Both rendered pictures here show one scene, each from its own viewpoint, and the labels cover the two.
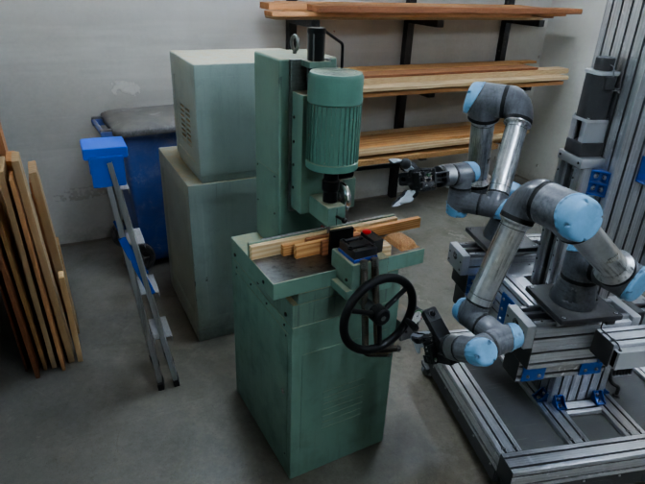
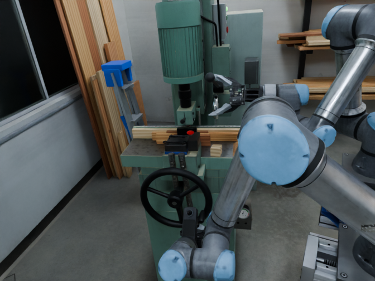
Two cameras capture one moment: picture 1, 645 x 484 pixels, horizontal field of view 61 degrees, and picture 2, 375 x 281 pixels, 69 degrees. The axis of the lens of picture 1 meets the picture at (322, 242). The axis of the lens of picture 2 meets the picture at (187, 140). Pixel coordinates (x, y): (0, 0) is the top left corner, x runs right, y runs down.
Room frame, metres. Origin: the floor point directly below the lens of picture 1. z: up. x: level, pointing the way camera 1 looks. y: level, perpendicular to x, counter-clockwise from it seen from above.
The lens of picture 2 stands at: (0.88, -0.82, 1.49)
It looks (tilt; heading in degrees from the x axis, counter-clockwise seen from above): 26 degrees down; 42
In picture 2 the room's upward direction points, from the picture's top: 5 degrees counter-clockwise
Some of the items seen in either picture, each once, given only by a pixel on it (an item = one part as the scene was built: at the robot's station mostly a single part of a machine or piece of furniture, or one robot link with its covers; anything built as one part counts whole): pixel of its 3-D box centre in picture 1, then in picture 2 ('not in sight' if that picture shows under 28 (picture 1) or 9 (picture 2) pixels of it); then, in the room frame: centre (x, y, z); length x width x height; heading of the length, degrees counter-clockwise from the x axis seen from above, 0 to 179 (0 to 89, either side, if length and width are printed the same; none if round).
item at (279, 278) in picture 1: (345, 265); (187, 156); (1.68, -0.08, 0.87); 0.61 x 0.30 x 0.06; 120
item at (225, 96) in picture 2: (341, 190); (222, 103); (2.01, -0.06, 1.02); 0.09 x 0.07 x 0.12; 120
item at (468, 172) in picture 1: (462, 174); (291, 95); (1.82, -0.47, 1.17); 0.11 x 0.08 x 0.09; 120
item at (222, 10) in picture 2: not in sight; (220, 21); (2.11, 0.02, 1.40); 0.10 x 0.06 x 0.16; 30
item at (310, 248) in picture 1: (327, 244); (182, 138); (1.73, -0.02, 0.92); 0.25 x 0.02 x 0.05; 120
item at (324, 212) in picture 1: (326, 210); (187, 114); (1.79, -0.01, 1.03); 0.14 x 0.07 x 0.09; 30
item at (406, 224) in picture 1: (354, 234); (211, 136); (1.82, -0.12, 0.92); 0.59 x 0.02 x 0.04; 120
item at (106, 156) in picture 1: (134, 271); (136, 136); (2.08, 0.81, 0.58); 0.27 x 0.25 x 1.16; 116
